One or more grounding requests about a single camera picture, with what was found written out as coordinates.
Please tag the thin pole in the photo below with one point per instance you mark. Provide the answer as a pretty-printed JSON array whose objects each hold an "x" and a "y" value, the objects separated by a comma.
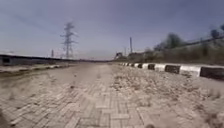
[{"x": 131, "y": 45}]

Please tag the row of trees and bushes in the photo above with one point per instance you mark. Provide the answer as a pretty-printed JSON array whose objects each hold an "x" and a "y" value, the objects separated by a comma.
[{"x": 186, "y": 50}]

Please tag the steel lattice power pylon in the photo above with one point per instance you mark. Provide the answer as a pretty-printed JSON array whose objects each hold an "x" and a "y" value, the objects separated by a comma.
[{"x": 68, "y": 40}]

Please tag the long low grey wall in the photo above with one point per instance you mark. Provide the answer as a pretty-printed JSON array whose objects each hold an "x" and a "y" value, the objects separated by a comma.
[{"x": 33, "y": 60}]

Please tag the black and white striped kerb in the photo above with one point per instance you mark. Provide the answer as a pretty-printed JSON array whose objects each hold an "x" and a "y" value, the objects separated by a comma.
[{"x": 186, "y": 69}]

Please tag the dark striped kerb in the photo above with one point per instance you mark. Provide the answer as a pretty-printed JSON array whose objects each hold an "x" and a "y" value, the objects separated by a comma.
[{"x": 30, "y": 68}]

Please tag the grey brick paved path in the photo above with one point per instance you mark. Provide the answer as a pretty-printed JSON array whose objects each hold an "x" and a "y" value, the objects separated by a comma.
[{"x": 106, "y": 100}]

